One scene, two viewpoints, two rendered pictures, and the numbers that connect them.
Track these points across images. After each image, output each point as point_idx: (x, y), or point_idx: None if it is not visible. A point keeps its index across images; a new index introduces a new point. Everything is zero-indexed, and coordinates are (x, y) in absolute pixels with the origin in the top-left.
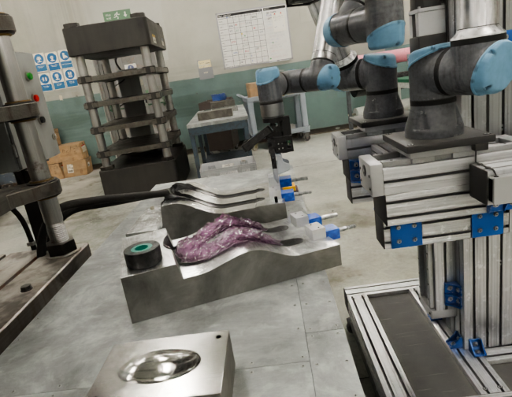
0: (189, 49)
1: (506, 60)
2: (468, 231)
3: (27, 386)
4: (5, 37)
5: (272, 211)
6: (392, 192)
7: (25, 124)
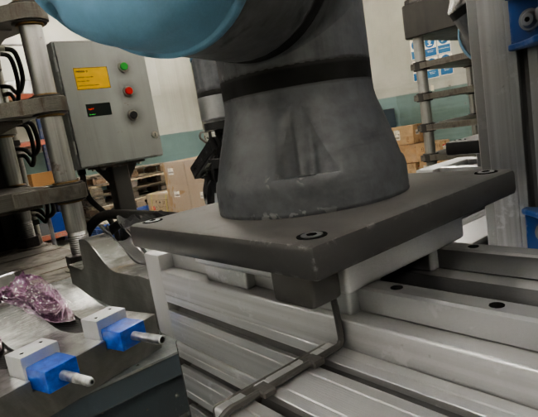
0: None
1: None
2: None
3: None
4: (28, 26)
5: (149, 291)
6: (184, 338)
7: (44, 120)
